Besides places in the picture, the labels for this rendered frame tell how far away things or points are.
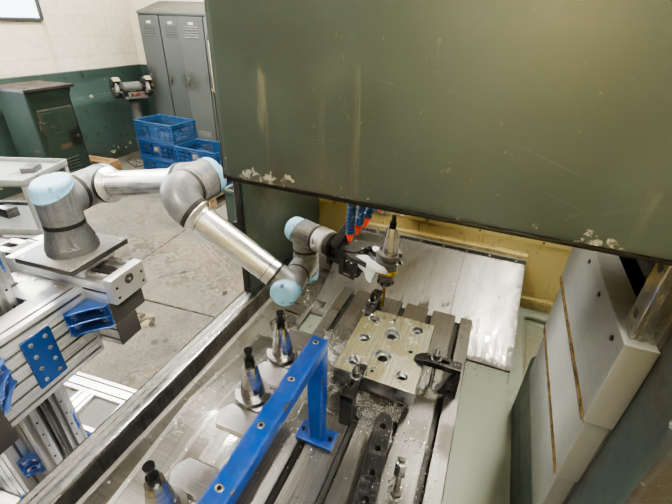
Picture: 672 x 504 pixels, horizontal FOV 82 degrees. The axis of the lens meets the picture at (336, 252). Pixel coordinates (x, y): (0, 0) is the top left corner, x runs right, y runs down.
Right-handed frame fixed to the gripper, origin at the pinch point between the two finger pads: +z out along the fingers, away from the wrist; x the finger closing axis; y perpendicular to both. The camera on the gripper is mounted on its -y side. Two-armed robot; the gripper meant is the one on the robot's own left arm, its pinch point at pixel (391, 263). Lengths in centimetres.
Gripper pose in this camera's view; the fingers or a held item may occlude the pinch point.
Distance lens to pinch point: 95.6
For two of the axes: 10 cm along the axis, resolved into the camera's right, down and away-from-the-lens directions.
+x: -6.6, 3.5, -6.6
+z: 7.5, 3.4, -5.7
